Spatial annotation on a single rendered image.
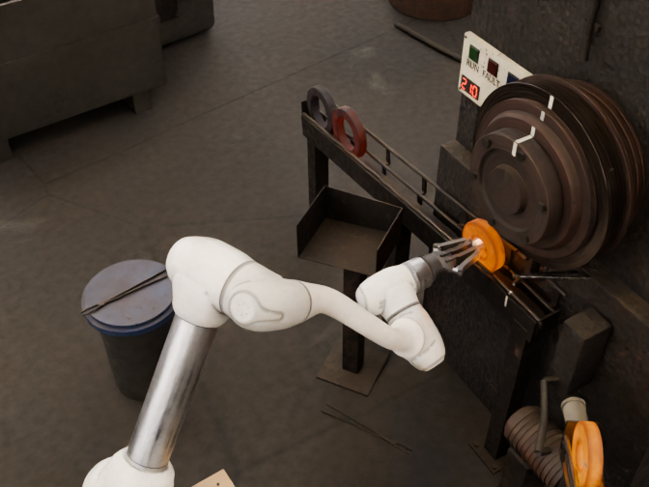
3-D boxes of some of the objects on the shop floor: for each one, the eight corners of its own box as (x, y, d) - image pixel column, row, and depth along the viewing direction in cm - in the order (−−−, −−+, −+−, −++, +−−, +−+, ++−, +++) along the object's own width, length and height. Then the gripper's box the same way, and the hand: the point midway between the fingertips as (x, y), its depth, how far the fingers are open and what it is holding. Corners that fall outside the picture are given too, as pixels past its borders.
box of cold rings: (108, 35, 467) (78, -105, 412) (173, 102, 417) (149, -46, 362) (-75, 93, 425) (-136, -55, 371) (-28, 175, 375) (-90, 18, 321)
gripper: (410, 265, 230) (478, 233, 238) (438, 294, 222) (507, 259, 230) (411, 246, 225) (480, 214, 233) (439, 275, 217) (510, 241, 224)
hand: (484, 242), depth 230 cm, fingers closed
